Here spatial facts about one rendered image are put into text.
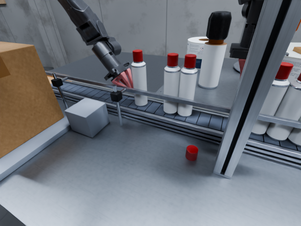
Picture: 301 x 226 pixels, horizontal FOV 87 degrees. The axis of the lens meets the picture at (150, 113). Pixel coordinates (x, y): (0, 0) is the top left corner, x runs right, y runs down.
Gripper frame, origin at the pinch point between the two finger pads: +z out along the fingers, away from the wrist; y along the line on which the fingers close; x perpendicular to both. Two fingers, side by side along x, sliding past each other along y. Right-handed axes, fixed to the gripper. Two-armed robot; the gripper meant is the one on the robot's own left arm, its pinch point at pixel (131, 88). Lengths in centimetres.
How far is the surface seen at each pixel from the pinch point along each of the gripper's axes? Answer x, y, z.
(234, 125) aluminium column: -31.8, -16.7, 18.6
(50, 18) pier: 225, 187, -199
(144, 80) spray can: -7.9, -0.6, 0.7
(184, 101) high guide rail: -18.6, -4.4, 12.9
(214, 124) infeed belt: -21.3, -2.0, 25.4
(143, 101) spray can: -2.4, -1.5, 6.7
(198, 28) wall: 27, 249, -11
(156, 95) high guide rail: -11.1, -4.4, 6.7
